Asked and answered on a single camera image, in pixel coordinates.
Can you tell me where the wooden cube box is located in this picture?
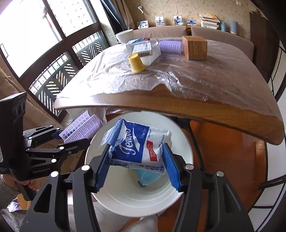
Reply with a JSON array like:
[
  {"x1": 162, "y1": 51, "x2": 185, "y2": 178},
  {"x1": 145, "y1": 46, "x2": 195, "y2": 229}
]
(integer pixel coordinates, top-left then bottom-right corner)
[{"x1": 182, "y1": 36, "x2": 208, "y2": 60}]

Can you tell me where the dark wooden cabinet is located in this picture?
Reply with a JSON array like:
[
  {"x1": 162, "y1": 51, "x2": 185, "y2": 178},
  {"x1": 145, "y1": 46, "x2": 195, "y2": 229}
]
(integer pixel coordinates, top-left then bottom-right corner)
[{"x1": 250, "y1": 11, "x2": 279, "y2": 82}]

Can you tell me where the folding shoji screen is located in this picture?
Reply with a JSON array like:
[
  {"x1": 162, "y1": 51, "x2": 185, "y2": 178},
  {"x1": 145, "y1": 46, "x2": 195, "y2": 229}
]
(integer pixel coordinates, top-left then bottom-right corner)
[{"x1": 249, "y1": 43, "x2": 285, "y2": 231}]

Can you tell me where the brown sofa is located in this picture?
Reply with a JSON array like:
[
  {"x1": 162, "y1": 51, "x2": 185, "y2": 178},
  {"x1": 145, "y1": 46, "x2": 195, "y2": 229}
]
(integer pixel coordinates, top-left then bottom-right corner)
[{"x1": 134, "y1": 26, "x2": 254, "y2": 60}]

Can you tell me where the white teacup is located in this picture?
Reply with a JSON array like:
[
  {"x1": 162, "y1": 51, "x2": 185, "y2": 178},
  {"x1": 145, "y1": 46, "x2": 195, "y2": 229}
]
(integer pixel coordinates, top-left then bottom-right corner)
[{"x1": 115, "y1": 29, "x2": 134, "y2": 44}]

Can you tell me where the grey cylinder speaker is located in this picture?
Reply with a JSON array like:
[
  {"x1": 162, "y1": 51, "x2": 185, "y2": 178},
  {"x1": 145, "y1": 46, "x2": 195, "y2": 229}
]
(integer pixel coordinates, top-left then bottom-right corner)
[{"x1": 229, "y1": 19, "x2": 238, "y2": 35}]

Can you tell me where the photo card leftmost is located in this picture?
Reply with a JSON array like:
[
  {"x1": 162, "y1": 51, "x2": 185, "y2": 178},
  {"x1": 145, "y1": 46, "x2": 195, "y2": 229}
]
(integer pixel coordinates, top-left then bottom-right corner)
[{"x1": 137, "y1": 20, "x2": 149, "y2": 29}]

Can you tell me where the yellow plastic cup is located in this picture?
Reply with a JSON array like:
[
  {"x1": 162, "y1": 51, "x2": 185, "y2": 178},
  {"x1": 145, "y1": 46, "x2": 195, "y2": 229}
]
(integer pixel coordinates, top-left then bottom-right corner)
[{"x1": 129, "y1": 53, "x2": 146, "y2": 72}]

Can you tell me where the left hand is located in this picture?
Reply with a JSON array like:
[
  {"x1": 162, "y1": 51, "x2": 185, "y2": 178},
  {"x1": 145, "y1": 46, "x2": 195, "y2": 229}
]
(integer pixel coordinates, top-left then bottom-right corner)
[{"x1": 1, "y1": 174, "x2": 47, "y2": 191}]

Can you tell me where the teal small cylinder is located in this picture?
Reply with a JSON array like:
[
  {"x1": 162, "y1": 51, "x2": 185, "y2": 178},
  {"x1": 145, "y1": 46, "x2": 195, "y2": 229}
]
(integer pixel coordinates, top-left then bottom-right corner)
[{"x1": 220, "y1": 21, "x2": 226, "y2": 32}]

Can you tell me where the photo card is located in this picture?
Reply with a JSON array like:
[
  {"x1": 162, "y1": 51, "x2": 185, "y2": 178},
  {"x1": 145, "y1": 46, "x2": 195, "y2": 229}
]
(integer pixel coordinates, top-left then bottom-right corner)
[
  {"x1": 137, "y1": 20, "x2": 149, "y2": 29},
  {"x1": 173, "y1": 16, "x2": 184, "y2": 26},
  {"x1": 186, "y1": 19, "x2": 196, "y2": 26},
  {"x1": 155, "y1": 16, "x2": 165, "y2": 27}
]

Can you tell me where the clear plastic table cover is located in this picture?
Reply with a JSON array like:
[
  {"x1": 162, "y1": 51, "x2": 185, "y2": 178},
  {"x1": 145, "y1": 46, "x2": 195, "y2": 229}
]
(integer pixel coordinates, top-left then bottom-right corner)
[{"x1": 57, "y1": 40, "x2": 280, "y2": 117}]

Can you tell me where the purple cylindrical hair roller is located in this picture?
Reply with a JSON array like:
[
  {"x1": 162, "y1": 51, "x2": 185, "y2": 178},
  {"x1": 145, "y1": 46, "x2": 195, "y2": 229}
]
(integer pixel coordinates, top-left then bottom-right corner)
[{"x1": 159, "y1": 40, "x2": 183, "y2": 54}]

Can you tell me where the blue white medicine box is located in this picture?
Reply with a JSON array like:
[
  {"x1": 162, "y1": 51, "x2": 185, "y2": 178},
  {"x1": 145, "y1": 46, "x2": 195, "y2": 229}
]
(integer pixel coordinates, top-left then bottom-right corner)
[{"x1": 126, "y1": 38, "x2": 152, "y2": 54}]

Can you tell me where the blue white tissue pack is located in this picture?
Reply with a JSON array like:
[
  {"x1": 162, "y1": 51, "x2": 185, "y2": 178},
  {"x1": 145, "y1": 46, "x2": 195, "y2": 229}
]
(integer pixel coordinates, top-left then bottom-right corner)
[{"x1": 100, "y1": 118, "x2": 172, "y2": 175}]

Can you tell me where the white red medicine box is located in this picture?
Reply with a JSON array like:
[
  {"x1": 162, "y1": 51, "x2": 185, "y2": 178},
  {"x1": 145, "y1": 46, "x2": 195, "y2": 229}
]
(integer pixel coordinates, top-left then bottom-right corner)
[{"x1": 131, "y1": 41, "x2": 158, "y2": 57}]

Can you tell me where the stack of books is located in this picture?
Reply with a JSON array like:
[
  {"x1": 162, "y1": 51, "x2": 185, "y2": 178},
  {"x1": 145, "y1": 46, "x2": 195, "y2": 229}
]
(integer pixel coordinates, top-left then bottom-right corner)
[{"x1": 199, "y1": 14, "x2": 221, "y2": 29}]

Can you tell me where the white round trash bin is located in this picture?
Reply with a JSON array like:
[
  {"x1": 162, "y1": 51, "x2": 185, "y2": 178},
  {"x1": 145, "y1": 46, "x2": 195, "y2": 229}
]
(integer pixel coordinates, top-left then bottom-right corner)
[{"x1": 85, "y1": 111, "x2": 193, "y2": 218}]

